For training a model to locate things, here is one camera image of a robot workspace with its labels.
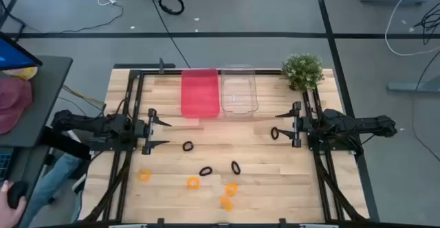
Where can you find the black table clamp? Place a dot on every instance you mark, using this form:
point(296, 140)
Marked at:
point(160, 222)
point(282, 222)

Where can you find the black aluminium rig frame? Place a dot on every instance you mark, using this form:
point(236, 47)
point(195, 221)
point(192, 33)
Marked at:
point(172, 72)

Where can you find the yellow rounded object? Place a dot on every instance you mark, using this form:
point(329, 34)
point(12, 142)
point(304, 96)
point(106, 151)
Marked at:
point(24, 73)

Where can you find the person's leg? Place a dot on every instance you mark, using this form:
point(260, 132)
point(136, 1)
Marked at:
point(51, 183)

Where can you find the dark grey desk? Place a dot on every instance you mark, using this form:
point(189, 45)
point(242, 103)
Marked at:
point(48, 94)

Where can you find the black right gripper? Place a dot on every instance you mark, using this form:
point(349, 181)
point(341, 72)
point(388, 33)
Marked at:
point(298, 125)

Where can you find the laptop keyboard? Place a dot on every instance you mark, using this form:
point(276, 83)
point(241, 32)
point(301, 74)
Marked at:
point(5, 162)

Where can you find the clear plastic bin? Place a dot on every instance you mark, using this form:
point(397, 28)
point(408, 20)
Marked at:
point(239, 108)

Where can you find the artificial green potted plant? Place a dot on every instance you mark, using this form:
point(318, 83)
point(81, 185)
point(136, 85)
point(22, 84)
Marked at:
point(302, 70)

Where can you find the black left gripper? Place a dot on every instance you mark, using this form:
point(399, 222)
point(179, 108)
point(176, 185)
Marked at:
point(141, 129)

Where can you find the monitor with blue screen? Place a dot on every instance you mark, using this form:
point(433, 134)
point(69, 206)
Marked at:
point(15, 54)

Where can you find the person's hand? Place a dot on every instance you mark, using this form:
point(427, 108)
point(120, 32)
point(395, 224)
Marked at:
point(7, 216)

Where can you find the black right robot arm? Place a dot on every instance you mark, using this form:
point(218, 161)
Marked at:
point(371, 123)

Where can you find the pink plastic bin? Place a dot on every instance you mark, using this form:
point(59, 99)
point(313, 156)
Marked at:
point(200, 94)

